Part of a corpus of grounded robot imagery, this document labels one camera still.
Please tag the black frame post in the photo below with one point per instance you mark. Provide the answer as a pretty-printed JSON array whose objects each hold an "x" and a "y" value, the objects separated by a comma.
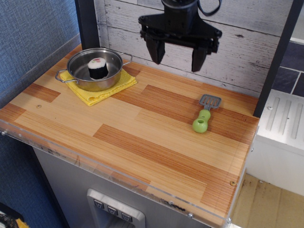
[
  {"x": 278, "y": 56},
  {"x": 87, "y": 23}
]

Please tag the white grooved side unit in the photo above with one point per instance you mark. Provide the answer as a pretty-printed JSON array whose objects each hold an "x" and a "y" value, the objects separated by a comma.
[{"x": 277, "y": 154}]

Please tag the yellow black object corner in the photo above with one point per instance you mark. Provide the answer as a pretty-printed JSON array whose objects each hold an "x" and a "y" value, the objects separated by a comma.
[{"x": 10, "y": 218}]

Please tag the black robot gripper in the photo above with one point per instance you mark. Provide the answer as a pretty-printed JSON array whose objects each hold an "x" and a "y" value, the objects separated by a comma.
[{"x": 180, "y": 24}]

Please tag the silver cabinet with dispenser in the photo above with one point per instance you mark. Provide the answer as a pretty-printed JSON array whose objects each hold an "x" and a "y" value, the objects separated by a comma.
[{"x": 127, "y": 191}]

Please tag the right black frame post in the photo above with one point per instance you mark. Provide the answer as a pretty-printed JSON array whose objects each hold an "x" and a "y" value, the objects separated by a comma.
[{"x": 278, "y": 56}]

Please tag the green handled grey toy spatula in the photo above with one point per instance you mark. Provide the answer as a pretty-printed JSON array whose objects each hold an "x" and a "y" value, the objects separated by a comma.
[{"x": 200, "y": 125}]

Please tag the clear acrylic edge guard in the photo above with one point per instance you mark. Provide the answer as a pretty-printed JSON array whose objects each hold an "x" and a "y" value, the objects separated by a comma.
[{"x": 195, "y": 174}]

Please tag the plush sushi roll toy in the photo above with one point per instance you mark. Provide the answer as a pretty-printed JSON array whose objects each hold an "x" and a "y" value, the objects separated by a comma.
[{"x": 97, "y": 68}]

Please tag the stainless steel pot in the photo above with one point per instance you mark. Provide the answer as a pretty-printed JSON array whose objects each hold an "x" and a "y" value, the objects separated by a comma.
[{"x": 78, "y": 69}]

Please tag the yellow folded cloth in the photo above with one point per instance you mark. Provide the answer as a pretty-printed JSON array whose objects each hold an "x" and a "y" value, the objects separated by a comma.
[{"x": 92, "y": 98}]

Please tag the left black frame post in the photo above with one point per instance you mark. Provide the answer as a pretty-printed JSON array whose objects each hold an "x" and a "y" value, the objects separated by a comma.
[{"x": 87, "y": 23}]

